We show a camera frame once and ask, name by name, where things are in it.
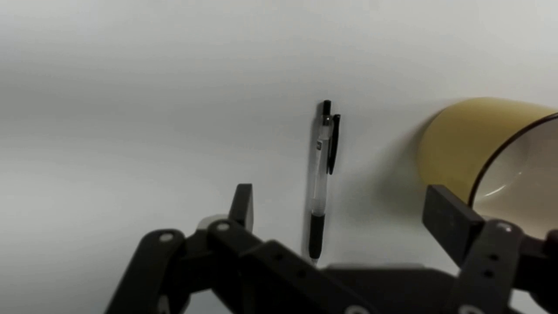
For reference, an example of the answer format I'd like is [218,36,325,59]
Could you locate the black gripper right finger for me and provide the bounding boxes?
[422,183,558,314]

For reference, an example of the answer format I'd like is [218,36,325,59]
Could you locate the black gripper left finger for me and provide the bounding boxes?
[103,183,380,314]

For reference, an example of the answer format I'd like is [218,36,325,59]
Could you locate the clear pen with black clip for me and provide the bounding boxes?
[307,99,344,261]

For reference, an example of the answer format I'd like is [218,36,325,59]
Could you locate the yellow mug with white inside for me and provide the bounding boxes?
[417,96,558,242]

